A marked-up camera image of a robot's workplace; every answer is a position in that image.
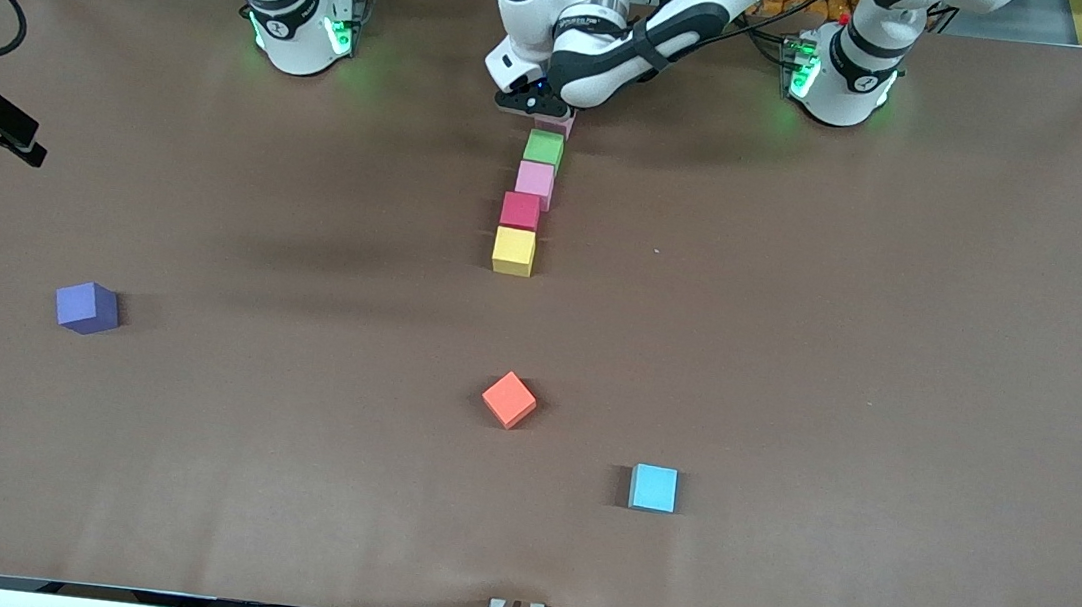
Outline red foam cube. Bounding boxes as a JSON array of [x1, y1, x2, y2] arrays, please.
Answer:
[[499, 191, 544, 234]]

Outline yellow foam cube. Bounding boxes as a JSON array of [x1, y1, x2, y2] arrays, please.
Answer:
[[490, 225, 539, 278]]

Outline pink foam cube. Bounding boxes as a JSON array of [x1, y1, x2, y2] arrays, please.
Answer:
[[533, 112, 577, 142], [513, 160, 557, 211]]

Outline purple foam cube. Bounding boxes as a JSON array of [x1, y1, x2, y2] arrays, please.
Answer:
[[51, 278, 125, 339]]

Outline green foam cube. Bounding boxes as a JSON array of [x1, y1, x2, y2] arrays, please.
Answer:
[[522, 128, 567, 172]]

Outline orange foam cube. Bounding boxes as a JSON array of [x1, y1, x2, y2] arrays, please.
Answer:
[[478, 368, 542, 434]]

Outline light blue foam cube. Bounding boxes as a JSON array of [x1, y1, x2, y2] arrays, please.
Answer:
[[627, 463, 681, 515]]

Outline brown table cover sheet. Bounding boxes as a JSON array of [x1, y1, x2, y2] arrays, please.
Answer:
[[0, 0, 1082, 607]]

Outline black arm base cables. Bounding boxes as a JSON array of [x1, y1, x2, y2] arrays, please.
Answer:
[[742, 19, 799, 70]]

